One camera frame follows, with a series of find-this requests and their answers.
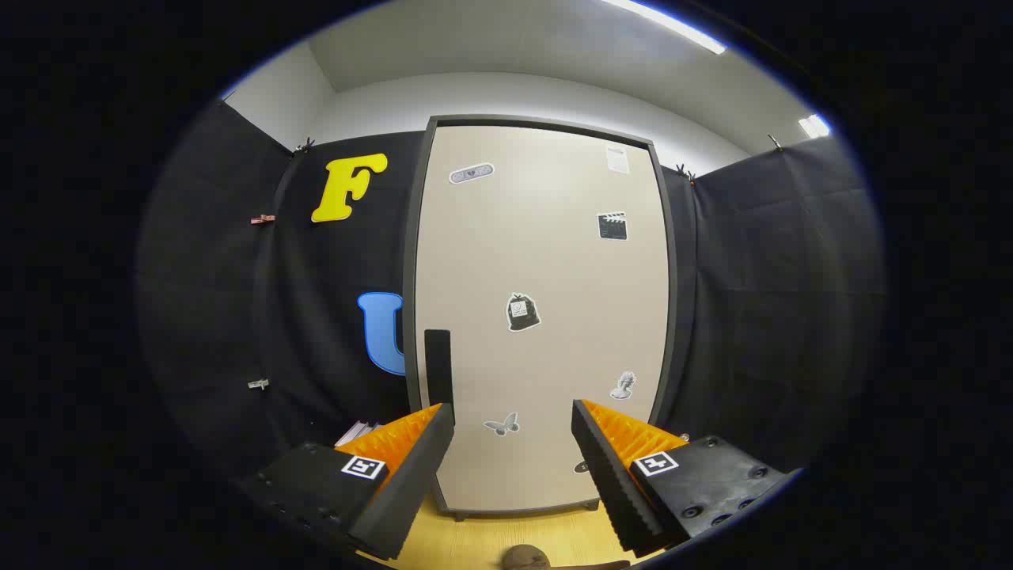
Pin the dark grey shoe cabinet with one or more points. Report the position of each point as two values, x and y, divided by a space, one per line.
411 237

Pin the long ceiling light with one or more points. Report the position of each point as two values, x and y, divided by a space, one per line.
673 24

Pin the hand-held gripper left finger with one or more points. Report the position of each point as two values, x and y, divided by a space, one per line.
415 475

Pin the black backdrop cloth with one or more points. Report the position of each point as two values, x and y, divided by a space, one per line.
752 277

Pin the red-brown cloth clip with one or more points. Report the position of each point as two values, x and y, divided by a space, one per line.
263 218

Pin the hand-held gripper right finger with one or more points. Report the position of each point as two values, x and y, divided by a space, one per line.
613 475

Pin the beige shoe cabinet door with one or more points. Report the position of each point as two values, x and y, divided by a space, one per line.
546 261

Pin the black cloth clip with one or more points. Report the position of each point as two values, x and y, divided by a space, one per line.
774 142
685 173
304 146

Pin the small ceiling light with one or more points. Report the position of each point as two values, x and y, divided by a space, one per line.
815 126

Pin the brown fuzzy shoe with bow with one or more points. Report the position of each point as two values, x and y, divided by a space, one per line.
525 558

